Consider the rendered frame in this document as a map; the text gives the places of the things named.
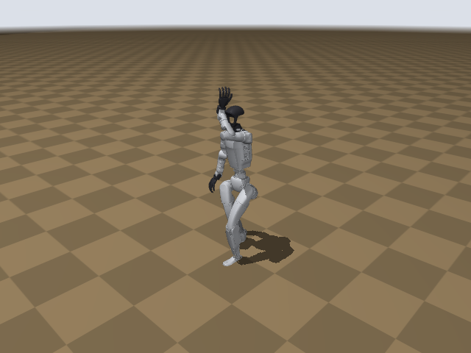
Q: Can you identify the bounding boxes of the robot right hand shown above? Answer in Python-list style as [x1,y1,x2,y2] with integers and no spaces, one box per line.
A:
[209,174,222,193]

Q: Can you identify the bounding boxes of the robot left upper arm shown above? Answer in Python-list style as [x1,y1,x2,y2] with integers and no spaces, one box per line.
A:
[223,131,252,144]

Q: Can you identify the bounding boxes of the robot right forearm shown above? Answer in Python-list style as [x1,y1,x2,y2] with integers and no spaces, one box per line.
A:
[215,150,226,177]

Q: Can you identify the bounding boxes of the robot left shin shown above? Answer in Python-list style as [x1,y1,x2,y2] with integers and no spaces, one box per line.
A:
[226,224,241,259]

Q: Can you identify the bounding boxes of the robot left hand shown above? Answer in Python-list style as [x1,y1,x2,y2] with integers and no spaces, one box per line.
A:
[216,86,233,114]

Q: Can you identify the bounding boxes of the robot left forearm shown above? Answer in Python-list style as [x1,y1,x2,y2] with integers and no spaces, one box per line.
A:
[217,110,235,136]

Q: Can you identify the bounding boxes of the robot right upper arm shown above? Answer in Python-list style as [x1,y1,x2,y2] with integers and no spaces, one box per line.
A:
[219,130,227,159]

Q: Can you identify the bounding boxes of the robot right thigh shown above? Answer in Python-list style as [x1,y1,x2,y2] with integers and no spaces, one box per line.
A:
[219,179,240,225]

